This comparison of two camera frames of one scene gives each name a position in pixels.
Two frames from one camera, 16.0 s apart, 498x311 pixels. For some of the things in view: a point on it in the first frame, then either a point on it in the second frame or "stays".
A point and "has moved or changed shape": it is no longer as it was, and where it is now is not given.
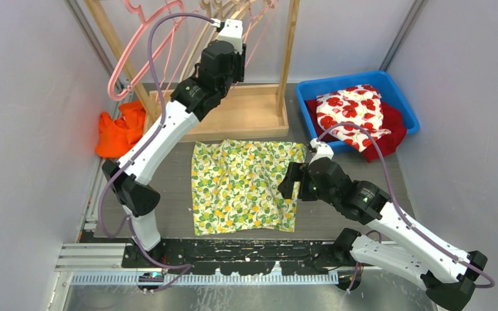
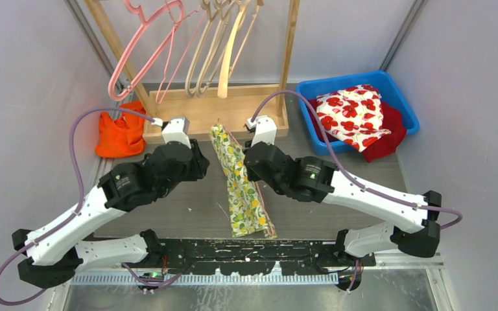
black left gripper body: x=238 y=75 → x=194 y=172
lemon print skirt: x=235 y=186 has moved or changed shape
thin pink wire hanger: x=271 y=10 → x=255 y=184
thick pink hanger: x=139 y=12 stays
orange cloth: x=115 y=137 stays
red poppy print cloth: x=360 y=105 stays
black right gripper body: x=309 y=192 → x=277 y=187
